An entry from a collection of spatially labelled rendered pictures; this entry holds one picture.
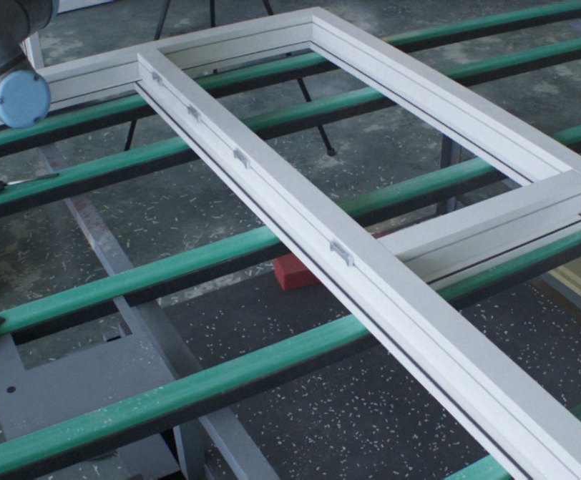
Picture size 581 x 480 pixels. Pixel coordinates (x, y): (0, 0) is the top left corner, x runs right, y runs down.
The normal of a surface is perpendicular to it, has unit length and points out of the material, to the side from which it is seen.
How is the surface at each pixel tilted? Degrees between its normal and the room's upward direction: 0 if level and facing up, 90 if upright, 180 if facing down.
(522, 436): 90
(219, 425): 0
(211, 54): 90
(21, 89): 75
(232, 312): 0
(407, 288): 0
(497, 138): 90
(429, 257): 90
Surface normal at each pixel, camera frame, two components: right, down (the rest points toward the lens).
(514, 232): 0.50, 0.48
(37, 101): 0.50, 0.25
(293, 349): -0.01, -0.83
